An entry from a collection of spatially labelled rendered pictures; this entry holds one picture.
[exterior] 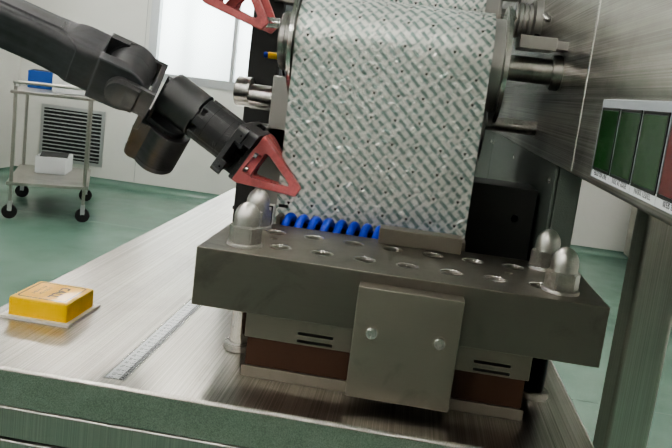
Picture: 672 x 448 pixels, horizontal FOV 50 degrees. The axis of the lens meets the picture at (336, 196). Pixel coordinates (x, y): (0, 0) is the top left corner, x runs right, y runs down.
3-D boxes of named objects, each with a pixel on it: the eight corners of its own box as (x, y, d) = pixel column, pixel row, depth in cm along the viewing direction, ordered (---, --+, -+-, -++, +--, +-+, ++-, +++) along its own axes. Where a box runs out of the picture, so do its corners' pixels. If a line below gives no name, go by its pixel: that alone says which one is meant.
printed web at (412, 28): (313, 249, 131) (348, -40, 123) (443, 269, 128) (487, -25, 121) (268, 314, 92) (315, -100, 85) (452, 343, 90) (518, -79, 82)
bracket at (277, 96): (232, 284, 105) (254, 72, 101) (275, 290, 105) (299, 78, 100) (223, 293, 100) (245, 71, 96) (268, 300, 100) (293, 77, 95)
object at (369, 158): (274, 230, 91) (290, 83, 88) (461, 257, 89) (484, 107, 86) (273, 231, 91) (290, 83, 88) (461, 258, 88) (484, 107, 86)
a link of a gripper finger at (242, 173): (278, 217, 88) (217, 169, 88) (289, 207, 95) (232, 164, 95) (311, 173, 87) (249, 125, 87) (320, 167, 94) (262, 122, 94)
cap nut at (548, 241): (525, 262, 83) (531, 223, 82) (557, 266, 82) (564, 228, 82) (529, 269, 79) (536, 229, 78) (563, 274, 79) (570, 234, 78)
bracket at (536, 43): (513, 49, 93) (516, 33, 92) (559, 55, 92) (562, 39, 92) (519, 47, 88) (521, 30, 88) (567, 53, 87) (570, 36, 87)
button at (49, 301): (39, 298, 89) (40, 279, 89) (93, 307, 88) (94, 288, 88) (7, 316, 82) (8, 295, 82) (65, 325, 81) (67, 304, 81)
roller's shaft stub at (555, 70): (498, 84, 93) (504, 50, 93) (553, 91, 93) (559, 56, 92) (502, 84, 89) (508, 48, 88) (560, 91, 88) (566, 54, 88)
